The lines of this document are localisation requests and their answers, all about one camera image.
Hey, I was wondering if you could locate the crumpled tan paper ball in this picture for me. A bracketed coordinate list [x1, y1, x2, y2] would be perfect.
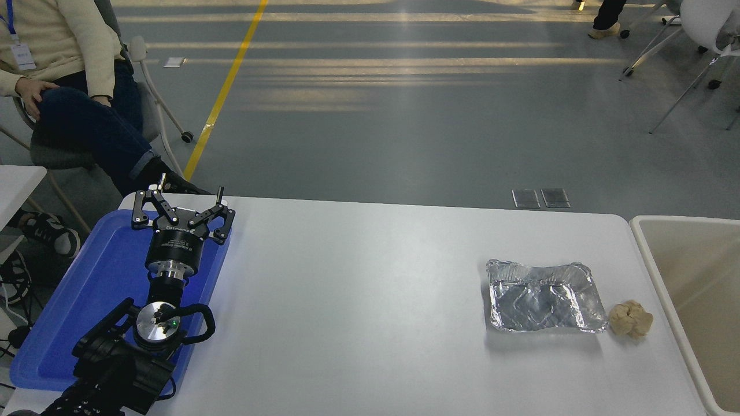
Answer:
[608, 300, 654, 340]

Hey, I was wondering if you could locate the black floor cable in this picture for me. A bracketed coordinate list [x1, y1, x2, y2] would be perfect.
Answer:
[0, 250, 34, 306]

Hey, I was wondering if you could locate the grey wheeled chair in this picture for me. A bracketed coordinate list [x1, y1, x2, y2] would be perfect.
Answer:
[0, 0, 195, 235]

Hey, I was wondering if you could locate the white chair with metal legs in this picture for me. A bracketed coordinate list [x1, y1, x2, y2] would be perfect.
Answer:
[619, 0, 703, 54]
[619, 0, 740, 135]

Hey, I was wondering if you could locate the silver foil tray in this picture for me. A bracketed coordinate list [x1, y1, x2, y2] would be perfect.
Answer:
[487, 258, 609, 335]

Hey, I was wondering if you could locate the large pale bin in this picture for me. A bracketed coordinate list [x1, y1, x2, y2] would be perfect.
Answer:
[630, 215, 740, 416]

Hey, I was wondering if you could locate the blue plastic tray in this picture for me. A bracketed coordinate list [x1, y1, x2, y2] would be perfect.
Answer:
[9, 209, 231, 393]

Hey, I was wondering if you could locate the person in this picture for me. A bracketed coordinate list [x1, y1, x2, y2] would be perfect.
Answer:
[571, 0, 628, 40]
[0, 0, 212, 259]

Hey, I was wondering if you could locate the white side table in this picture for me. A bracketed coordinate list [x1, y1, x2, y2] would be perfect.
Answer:
[0, 164, 48, 232]

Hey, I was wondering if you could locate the person's right hand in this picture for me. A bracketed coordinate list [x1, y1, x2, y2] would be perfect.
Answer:
[14, 76, 61, 121]

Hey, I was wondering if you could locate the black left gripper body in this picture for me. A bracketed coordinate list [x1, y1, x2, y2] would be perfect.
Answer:
[145, 206, 211, 273]

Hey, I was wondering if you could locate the name badge on blue lanyard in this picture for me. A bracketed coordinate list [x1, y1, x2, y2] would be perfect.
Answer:
[0, 0, 37, 71]

